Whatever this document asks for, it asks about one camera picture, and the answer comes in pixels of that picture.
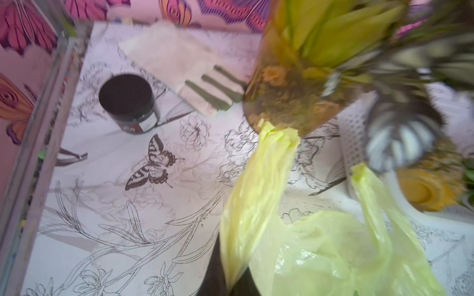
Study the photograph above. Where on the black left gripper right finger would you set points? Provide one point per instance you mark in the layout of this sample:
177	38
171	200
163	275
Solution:
245	286

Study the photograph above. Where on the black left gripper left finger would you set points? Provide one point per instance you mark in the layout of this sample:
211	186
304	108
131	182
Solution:
213	283

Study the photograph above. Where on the yellow-green plastic bag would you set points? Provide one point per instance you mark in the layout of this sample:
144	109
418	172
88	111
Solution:
326	253

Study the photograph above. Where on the pineapple with leafy crown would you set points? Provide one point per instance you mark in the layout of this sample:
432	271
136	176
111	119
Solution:
441	179

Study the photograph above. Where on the white folded cloth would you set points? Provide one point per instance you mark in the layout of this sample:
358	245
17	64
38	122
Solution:
190	68

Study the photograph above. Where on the black round jar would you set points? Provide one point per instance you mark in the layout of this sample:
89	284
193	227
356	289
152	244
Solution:
129	100

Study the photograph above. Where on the potted plant with striped leaves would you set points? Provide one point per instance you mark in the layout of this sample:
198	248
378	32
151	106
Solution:
317	57

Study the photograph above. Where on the white perforated plastic basket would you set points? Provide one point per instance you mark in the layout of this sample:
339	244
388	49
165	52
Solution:
458	113

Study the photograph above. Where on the aluminium frame rail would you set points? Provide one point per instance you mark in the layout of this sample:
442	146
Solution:
24	197

